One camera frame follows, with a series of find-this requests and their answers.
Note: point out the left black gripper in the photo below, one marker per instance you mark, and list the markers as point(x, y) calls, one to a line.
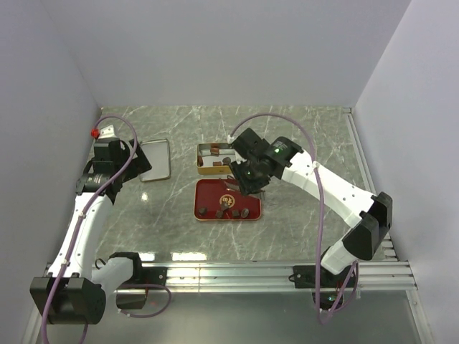
point(139, 165)

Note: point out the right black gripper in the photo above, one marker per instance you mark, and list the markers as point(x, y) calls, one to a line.
point(245, 185)

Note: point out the long metal tweezers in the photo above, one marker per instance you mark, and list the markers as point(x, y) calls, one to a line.
point(244, 191)

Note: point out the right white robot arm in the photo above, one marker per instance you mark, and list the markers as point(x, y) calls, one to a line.
point(368, 215)

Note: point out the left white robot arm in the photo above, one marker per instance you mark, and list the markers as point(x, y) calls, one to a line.
point(72, 292)

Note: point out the silver tin lid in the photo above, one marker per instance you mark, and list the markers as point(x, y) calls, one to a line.
point(158, 155)

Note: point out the gold tin box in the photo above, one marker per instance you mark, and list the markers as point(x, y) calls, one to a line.
point(225, 150)

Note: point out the red gold-rimmed tray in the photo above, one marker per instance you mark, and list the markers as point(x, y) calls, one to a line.
point(218, 199)

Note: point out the red emergency knob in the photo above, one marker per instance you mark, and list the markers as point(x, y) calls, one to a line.
point(95, 133)

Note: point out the side aluminium rail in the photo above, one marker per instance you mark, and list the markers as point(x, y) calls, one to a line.
point(387, 246)

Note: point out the aluminium mounting rail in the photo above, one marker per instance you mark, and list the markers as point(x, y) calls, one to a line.
point(233, 277)

